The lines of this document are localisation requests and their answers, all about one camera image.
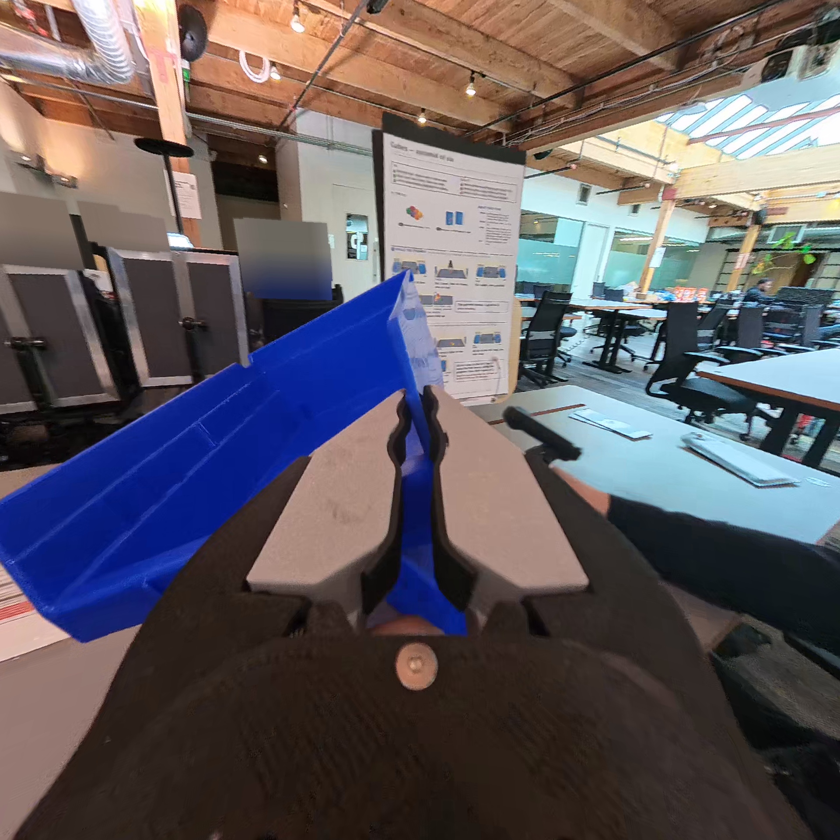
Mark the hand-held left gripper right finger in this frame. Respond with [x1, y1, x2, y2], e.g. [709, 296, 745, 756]
[422, 386, 590, 614]

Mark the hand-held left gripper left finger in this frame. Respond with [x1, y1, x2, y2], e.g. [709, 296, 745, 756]
[246, 389, 411, 618]

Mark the blue plastic bin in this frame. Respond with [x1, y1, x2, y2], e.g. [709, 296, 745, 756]
[0, 269, 470, 644]

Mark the person's right forearm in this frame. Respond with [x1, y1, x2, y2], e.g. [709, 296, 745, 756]
[607, 495, 840, 654]

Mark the white flat pad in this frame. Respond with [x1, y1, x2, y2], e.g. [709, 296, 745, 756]
[569, 407, 653, 441]

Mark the wooden display board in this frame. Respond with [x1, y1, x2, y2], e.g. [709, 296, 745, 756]
[371, 112, 527, 405]

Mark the black office chair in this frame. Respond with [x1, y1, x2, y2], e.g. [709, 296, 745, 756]
[518, 291, 576, 389]
[646, 301, 757, 442]

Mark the wood-edged office table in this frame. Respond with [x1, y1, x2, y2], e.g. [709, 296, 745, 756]
[696, 348, 840, 471]
[570, 298, 658, 375]

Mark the white keyboard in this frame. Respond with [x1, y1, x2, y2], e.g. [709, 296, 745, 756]
[681, 431, 801, 488]

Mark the white instruction poster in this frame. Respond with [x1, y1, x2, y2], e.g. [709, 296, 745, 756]
[382, 134, 524, 403]

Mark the grey metal-framed cabinet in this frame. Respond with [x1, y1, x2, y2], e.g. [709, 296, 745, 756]
[0, 262, 123, 416]
[106, 247, 252, 389]

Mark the green hanging plant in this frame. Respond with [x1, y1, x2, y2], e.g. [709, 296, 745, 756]
[751, 232, 819, 277]

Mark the red label paper sheet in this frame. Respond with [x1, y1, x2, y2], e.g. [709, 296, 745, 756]
[0, 563, 68, 663]

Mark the white notice paper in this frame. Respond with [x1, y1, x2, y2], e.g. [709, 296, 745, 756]
[171, 171, 203, 221]

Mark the black floor lamp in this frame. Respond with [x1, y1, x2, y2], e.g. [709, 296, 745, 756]
[134, 136, 195, 253]

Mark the wooden support column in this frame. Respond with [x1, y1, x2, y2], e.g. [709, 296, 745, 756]
[134, 0, 202, 245]

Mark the ceiling projector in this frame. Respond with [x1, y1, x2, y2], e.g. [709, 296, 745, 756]
[760, 18, 840, 84]

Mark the black round speaker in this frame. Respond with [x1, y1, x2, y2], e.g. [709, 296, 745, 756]
[178, 4, 209, 64]

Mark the silver ventilation duct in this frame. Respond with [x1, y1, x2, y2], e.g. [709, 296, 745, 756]
[0, 0, 136, 88]

